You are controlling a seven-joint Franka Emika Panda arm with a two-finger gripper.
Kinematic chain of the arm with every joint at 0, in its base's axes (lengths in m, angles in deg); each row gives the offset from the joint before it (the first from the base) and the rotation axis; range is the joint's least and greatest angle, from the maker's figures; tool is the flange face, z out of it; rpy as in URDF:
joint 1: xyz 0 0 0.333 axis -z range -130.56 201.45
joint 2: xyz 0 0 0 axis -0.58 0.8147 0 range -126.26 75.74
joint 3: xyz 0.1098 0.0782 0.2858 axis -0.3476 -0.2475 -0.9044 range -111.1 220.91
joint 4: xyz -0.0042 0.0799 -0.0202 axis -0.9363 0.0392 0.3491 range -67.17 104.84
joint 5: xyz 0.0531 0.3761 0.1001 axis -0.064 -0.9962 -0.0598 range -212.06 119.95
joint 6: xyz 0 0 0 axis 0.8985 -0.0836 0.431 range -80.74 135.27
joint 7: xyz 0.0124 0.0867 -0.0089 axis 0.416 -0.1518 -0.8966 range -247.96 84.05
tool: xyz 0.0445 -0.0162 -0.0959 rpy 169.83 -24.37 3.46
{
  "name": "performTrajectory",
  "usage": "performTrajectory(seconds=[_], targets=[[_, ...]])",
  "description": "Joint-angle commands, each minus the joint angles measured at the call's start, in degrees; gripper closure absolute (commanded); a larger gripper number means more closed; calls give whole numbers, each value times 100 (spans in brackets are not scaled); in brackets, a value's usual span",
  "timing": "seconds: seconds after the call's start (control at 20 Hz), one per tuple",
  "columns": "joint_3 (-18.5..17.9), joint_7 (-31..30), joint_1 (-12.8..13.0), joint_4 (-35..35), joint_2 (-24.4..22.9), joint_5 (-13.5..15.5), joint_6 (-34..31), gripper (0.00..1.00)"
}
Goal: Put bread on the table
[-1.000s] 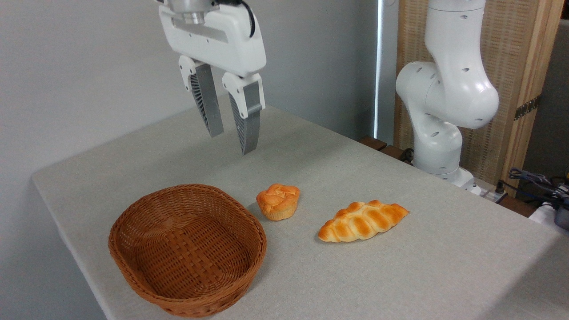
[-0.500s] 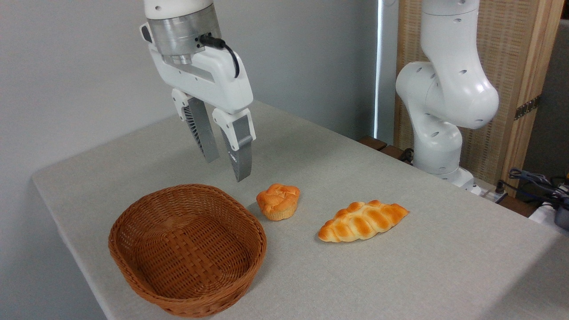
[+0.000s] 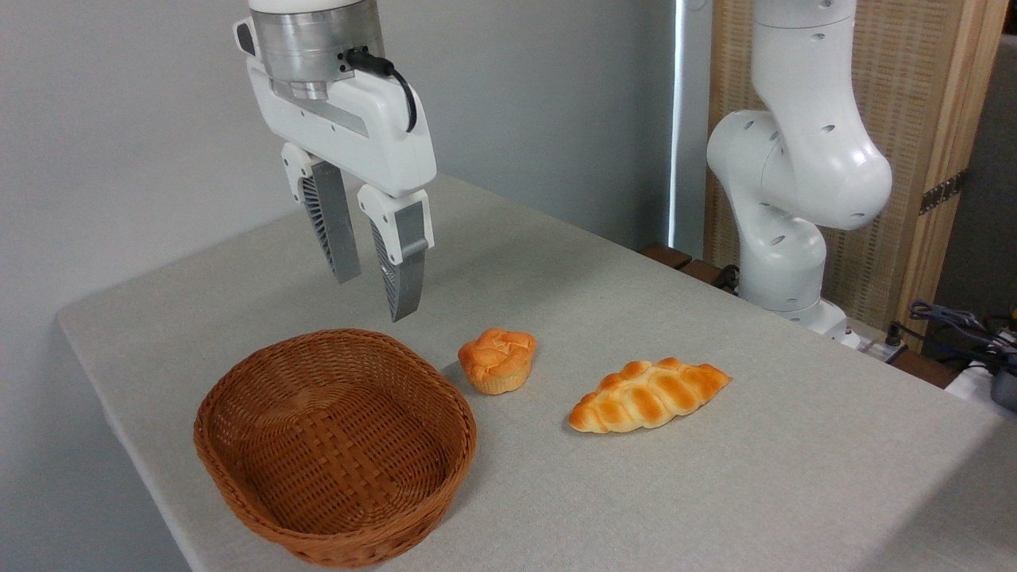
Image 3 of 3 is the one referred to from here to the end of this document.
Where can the grey tablecloth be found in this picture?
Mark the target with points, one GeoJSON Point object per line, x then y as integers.
{"type": "Point", "coordinates": [675, 492]}

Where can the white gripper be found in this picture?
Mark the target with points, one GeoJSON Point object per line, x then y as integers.
{"type": "Point", "coordinates": [365, 143]}

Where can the muffin-shaped orange bread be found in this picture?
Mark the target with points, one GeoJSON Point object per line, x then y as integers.
{"type": "Point", "coordinates": [496, 361]}

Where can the wooden rattan folding screen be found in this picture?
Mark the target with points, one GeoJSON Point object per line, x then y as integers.
{"type": "Point", "coordinates": [898, 95]}

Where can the braided golden bread loaf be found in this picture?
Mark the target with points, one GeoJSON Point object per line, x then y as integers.
{"type": "Point", "coordinates": [647, 397]}

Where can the dark metal screen hinge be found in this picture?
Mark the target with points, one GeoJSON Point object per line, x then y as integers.
{"type": "Point", "coordinates": [943, 192]}

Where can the brown wicker basket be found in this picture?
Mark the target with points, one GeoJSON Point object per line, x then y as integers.
{"type": "Point", "coordinates": [342, 461]}

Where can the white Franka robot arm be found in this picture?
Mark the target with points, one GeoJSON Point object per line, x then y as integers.
{"type": "Point", "coordinates": [810, 159]}

